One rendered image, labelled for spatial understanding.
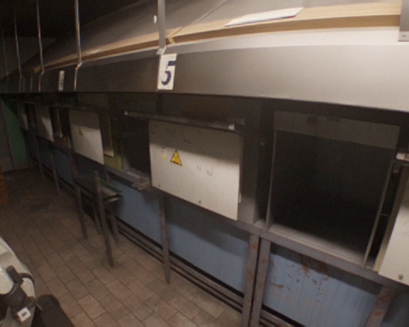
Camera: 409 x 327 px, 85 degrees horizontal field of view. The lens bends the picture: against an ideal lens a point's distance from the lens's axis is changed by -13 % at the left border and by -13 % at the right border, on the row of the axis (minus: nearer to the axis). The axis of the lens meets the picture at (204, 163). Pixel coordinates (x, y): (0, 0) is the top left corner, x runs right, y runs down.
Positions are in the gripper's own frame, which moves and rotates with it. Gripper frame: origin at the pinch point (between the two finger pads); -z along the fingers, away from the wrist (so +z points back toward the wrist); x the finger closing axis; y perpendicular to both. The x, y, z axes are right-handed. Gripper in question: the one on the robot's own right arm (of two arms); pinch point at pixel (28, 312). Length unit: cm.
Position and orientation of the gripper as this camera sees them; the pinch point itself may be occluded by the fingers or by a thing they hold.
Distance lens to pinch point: 147.7
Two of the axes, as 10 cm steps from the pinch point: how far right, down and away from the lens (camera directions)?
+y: -7.7, -2.0, 6.1
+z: -1.3, -8.8, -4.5
